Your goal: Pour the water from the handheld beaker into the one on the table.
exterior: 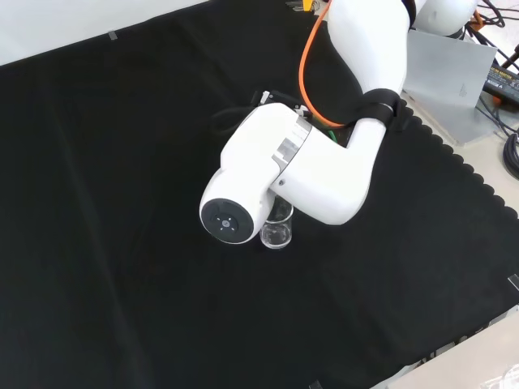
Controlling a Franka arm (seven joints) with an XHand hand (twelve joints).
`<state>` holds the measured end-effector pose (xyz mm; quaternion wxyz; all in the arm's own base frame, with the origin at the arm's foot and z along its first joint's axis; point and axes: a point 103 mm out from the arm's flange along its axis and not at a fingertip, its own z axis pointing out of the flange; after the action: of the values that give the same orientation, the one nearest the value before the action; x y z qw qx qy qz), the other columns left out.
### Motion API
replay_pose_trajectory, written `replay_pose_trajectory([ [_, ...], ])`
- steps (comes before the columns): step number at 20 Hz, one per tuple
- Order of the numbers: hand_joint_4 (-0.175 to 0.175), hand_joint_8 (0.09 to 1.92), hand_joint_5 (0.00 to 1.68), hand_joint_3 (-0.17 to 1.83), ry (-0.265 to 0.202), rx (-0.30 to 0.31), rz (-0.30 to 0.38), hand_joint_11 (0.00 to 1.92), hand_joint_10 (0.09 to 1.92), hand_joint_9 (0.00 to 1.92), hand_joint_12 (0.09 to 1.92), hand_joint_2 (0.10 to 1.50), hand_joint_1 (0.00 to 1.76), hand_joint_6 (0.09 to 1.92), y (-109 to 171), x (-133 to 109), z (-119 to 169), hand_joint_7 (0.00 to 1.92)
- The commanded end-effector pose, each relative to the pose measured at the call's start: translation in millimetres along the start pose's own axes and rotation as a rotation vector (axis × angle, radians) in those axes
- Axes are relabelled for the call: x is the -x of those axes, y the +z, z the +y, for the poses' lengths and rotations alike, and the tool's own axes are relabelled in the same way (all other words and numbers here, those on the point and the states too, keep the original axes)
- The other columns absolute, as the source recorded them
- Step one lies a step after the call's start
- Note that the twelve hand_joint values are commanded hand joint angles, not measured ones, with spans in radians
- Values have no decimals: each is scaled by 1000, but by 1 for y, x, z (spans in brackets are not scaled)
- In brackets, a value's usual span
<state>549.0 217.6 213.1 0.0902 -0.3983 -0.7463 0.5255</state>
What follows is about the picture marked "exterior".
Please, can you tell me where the tall clear glass beaker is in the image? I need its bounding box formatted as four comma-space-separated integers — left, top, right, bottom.
259, 200, 295, 251

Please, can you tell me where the black bench cloth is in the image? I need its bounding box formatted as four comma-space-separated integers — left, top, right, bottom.
0, 0, 519, 389

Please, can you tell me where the hex key set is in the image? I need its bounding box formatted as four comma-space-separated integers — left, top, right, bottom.
285, 0, 320, 14

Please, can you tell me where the pale grey board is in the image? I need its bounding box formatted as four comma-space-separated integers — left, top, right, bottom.
402, 29, 499, 109

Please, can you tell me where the black power adapter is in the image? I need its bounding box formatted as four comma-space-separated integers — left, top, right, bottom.
482, 60, 519, 103

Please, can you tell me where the clear plastic item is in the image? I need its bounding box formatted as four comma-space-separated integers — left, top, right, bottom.
480, 365, 519, 389

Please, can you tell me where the orange cable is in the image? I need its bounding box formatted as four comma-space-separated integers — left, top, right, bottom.
298, 0, 487, 128

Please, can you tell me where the coiled black cable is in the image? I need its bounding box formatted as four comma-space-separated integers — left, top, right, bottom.
501, 131, 519, 180

